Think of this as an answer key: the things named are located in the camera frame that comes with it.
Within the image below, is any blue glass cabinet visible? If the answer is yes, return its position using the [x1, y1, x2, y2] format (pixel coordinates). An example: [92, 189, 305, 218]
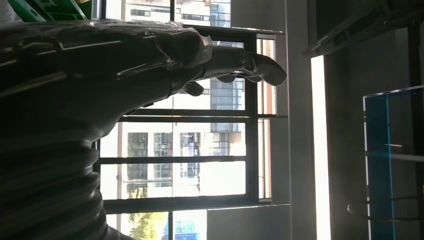
[362, 84, 424, 240]

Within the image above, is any green crate with label slot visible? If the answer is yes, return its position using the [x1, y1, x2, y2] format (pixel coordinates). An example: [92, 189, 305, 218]
[6, 0, 94, 23]

